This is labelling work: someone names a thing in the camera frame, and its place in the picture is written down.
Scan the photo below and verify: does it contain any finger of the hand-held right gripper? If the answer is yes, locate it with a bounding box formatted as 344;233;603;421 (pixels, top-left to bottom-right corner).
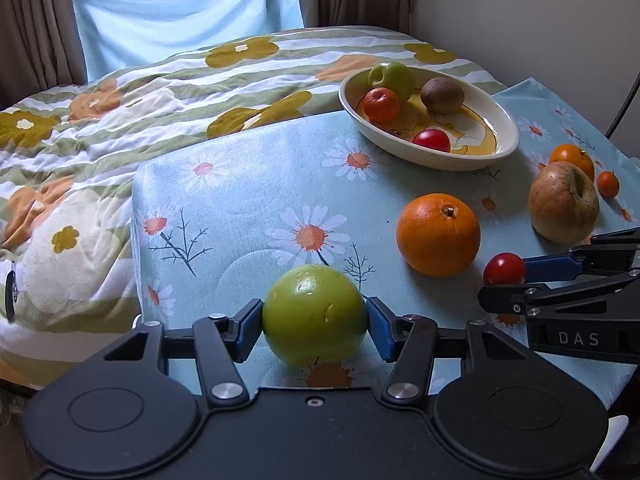
522;227;640;283
477;269;640;319

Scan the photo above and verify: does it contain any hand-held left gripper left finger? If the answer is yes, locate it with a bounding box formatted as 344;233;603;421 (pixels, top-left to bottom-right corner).
102;298;264;408

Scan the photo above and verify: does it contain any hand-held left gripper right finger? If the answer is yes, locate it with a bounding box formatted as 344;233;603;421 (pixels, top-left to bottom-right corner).
366;296;533;406

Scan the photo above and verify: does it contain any red cherry tomato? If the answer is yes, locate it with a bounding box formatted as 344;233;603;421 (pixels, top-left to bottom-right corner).
482;252;527;287
412;128;452;153

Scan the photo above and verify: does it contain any large wrinkled brownish apple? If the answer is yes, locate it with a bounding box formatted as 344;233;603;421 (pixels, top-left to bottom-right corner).
528;161;600;244

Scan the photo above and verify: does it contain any green apple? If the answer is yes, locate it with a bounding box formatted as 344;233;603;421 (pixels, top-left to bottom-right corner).
262;264;368;367
368;61;416;102

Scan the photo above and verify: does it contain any orange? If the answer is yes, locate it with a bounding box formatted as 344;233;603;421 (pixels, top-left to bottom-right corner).
550;143;596;181
396;193;482;278

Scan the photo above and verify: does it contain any small orange tomato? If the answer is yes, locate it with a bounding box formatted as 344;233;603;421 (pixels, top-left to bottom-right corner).
597;170;620;199

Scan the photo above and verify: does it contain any cream ceramic bowl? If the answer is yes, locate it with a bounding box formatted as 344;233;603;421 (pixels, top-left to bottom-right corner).
338;65;521;172

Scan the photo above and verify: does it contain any brown kiwi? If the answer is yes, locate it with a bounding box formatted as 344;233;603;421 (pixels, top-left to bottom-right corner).
420;77;465;114

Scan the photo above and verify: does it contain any small tangerine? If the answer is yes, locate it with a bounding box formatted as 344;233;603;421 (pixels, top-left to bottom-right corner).
363;87;402;124

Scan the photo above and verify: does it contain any blue daisy tablecloth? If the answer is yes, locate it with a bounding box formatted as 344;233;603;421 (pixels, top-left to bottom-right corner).
131;77;640;411

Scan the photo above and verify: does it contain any dark remote control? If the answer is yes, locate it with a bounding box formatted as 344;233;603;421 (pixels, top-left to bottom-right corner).
5;260;18;323

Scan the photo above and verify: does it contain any striped floral blanket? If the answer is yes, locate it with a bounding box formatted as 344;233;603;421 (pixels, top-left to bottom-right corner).
0;25;511;391

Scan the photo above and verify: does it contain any light blue window cloth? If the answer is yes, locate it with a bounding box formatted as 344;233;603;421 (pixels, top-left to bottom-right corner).
70;0;301;81

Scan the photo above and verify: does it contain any black cable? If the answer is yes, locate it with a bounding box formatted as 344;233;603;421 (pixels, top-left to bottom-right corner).
605;67;640;138

